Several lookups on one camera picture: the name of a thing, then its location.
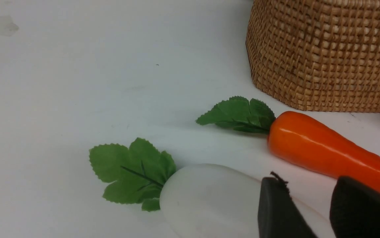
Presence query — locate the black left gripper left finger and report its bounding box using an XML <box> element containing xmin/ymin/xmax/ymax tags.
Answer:
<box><xmin>257</xmin><ymin>172</ymin><xmax>317</xmax><ymax>238</ymax></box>

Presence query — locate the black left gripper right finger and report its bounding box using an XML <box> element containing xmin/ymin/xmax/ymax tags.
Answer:
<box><xmin>329</xmin><ymin>176</ymin><xmax>380</xmax><ymax>238</ymax></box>

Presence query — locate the orange toy carrot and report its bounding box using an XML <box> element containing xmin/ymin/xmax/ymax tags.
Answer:
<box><xmin>196</xmin><ymin>96</ymin><xmax>380</xmax><ymax>192</ymax></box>

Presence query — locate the white toy radish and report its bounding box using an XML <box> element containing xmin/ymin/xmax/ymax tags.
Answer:
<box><xmin>89</xmin><ymin>138</ymin><xmax>336</xmax><ymax>238</ymax></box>

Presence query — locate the woven wicker basket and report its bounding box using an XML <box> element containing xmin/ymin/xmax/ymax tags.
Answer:
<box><xmin>246</xmin><ymin>0</ymin><xmax>380</xmax><ymax>113</ymax></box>

